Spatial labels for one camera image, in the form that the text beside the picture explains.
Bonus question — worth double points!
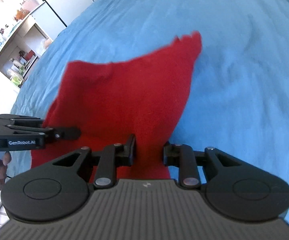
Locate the orange plush toy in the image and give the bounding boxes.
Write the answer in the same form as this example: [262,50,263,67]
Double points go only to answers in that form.
[14,8,30,22]

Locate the red small garment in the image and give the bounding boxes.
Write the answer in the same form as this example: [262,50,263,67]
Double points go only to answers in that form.
[31,31,202,179]

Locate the blue bed sheet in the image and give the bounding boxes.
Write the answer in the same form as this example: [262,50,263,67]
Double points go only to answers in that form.
[11,0,289,223]

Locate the pink pen holder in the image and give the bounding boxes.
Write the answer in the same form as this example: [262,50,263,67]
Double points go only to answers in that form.
[21,0,39,12]

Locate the white desk shelf unit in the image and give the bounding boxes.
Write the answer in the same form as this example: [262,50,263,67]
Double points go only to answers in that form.
[0,0,66,87]

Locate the beige bag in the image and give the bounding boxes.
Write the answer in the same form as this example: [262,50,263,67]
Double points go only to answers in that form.
[43,38,53,50]

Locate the red box on shelf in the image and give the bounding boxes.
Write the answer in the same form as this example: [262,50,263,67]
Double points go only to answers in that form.
[23,50,35,61]

